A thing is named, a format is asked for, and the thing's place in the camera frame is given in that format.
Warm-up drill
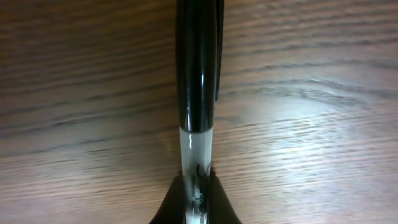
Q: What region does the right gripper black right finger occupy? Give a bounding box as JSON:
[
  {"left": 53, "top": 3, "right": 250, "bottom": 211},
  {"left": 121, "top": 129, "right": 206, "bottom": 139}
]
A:
[{"left": 208, "top": 170, "right": 242, "bottom": 224}]

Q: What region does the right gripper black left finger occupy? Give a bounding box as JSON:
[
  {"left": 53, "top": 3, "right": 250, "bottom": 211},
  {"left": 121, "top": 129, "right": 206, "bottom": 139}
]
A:
[{"left": 149, "top": 172, "right": 186, "bottom": 224}]

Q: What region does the black marker white barrel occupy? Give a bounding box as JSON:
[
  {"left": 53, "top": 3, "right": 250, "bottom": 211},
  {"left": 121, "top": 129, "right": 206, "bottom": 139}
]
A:
[{"left": 175, "top": 0, "right": 224, "bottom": 224}]

